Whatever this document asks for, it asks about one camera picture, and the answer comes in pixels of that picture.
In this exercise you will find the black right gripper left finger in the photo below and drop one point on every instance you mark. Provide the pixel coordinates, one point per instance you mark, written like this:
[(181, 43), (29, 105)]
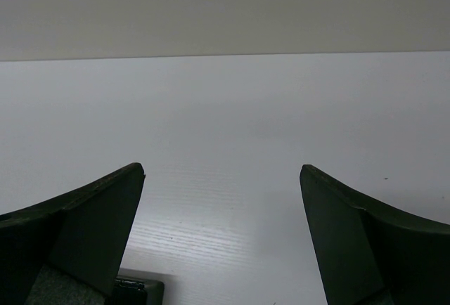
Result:
[(68, 249)]

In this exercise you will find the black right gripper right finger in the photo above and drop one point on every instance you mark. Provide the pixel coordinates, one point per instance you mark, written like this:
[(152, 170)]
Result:
[(369, 252)]

